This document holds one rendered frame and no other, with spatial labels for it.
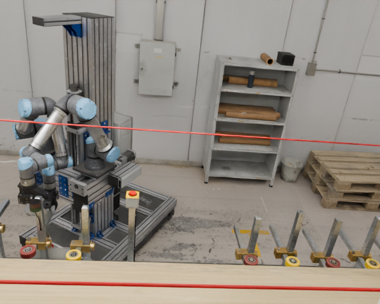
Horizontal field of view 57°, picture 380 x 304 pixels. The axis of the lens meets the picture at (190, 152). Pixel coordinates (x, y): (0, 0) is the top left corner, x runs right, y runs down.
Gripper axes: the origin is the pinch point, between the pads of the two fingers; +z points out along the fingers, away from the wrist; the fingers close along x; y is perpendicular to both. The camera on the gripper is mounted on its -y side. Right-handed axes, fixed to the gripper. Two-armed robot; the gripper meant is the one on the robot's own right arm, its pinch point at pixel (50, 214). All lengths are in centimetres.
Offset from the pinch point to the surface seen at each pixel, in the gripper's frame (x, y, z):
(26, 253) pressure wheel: -0.1, -45.3, -8.0
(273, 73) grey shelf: -207, 229, -56
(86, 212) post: -30, -32, -27
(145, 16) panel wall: -47, 232, -107
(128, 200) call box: -53, -34, -37
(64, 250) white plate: -15.2, -28.5, 4.9
